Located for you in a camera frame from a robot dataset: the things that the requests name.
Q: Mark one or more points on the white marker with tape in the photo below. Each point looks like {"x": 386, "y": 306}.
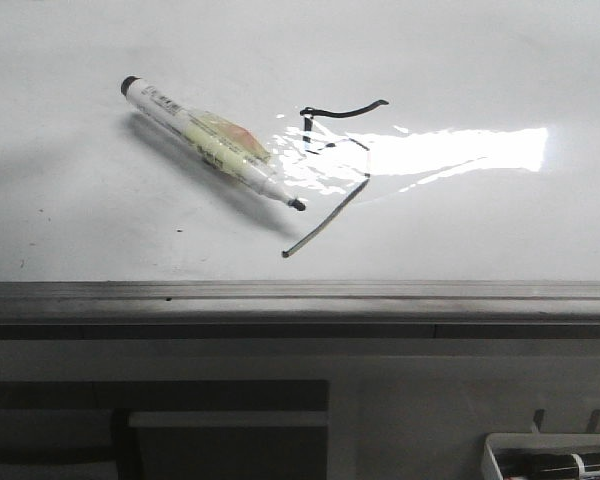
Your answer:
{"x": 223, "y": 145}

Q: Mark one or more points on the black marker in tray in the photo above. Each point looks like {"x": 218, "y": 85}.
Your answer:
{"x": 551, "y": 466}

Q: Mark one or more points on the dark cabinet panel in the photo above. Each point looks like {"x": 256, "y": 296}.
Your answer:
{"x": 218, "y": 429}

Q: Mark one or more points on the white marker tray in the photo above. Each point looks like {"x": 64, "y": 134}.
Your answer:
{"x": 504, "y": 444}

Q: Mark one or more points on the white whiteboard surface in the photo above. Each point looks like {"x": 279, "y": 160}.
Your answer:
{"x": 444, "y": 140}

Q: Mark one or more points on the grey aluminium whiteboard frame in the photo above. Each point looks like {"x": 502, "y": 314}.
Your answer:
{"x": 301, "y": 309}

